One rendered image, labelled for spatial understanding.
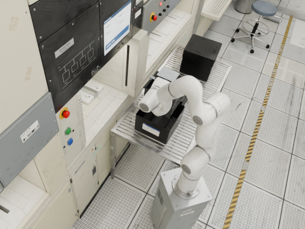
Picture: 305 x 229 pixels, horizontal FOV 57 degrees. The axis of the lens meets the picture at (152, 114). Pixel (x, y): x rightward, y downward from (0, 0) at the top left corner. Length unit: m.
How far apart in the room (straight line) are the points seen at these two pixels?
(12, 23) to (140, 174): 2.08
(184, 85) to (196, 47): 1.26
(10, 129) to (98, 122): 0.95
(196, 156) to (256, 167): 1.68
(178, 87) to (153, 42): 1.46
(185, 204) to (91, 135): 0.77
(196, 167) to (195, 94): 0.44
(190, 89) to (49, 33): 0.64
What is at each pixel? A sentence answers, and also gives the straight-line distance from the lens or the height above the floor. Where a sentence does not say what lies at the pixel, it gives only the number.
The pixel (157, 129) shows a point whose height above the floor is 0.89.
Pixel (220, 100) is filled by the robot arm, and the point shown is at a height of 1.56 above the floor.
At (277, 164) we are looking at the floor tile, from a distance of 3.33.
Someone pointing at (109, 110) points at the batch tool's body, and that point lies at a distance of 2.11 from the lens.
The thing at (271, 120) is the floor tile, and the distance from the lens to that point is 3.70.
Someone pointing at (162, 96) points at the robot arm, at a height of 1.41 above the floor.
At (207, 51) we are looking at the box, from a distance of 2.57.
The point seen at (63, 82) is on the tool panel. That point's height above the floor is 1.54.
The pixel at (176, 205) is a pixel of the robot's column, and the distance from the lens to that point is 1.88.
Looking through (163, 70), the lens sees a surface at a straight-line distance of 1.84.
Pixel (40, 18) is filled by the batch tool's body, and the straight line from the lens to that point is 1.12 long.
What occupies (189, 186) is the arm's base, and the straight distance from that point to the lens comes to 1.83.
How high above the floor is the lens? 2.47
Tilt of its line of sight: 49 degrees down
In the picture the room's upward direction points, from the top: 10 degrees clockwise
